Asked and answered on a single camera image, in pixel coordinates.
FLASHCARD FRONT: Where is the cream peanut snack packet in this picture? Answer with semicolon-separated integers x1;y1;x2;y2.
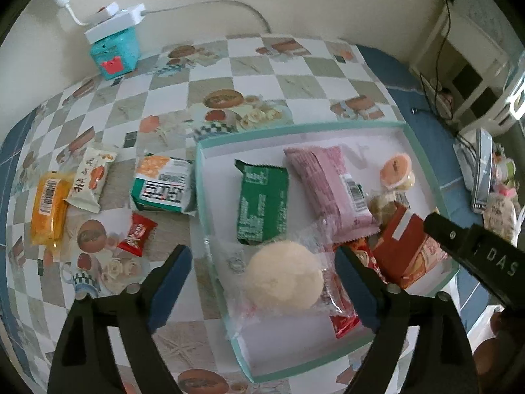
63;148;119;214

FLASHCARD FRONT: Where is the green white snack packet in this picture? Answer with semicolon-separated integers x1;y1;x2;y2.
129;154;198;215

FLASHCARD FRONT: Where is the pink snack packet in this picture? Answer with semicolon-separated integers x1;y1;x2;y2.
284;145;380;243

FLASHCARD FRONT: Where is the grey white bag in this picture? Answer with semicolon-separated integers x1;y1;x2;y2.
453;127;499;214

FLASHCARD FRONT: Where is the white tray with teal rim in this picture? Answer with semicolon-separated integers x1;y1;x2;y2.
195;121;460;383

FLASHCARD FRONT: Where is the checked printed tablecloth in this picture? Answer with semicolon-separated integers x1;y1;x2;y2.
8;33;415;394

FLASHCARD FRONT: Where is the dark green snack packet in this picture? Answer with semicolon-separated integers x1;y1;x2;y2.
235;159;289;246

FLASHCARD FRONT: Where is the orange jelly cup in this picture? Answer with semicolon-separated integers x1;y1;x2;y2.
379;153;415;189

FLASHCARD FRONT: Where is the small cream candy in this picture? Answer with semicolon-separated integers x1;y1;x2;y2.
369;191;411;226

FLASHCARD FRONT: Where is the orange snack packet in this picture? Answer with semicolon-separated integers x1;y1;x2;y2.
31;171;76;251

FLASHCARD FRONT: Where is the small red candy packet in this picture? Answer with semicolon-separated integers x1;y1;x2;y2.
117;213;158;257

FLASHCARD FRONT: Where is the large red snack bag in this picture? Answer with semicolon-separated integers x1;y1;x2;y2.
324;236;388;339

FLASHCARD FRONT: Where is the red snack packet white stripe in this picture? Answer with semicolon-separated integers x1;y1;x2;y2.
371;203;452;290

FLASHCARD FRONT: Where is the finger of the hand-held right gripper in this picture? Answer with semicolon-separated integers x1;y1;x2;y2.
422;212;485;263

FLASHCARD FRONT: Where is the thin white cable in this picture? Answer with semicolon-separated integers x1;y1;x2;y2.
141;0;272;34

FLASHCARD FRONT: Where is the round bread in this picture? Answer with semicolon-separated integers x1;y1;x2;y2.
207;224;349;329

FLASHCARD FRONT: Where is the black cable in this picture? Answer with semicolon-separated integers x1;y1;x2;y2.
410;0;472;144

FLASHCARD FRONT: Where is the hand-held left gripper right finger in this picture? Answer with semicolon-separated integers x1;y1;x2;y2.
334;247;480;394

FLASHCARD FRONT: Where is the thick white power cable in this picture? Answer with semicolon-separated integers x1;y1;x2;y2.
43;0;97;25

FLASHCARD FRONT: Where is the teal box with red crab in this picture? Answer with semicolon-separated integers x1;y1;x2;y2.
89;29;141;80

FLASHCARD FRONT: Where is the blue tiled table cover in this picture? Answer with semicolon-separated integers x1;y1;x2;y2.
0;45;497;382

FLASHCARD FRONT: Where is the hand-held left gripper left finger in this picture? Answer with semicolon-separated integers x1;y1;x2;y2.
47;244;193;394

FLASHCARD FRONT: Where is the white power strip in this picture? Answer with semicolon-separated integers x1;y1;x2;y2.
84;2;146;46

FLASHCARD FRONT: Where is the white shelf unit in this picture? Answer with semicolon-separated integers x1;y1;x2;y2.
408;0;525;132

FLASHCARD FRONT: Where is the pink white patterned packet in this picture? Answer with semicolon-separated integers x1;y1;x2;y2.
484;185;519;243

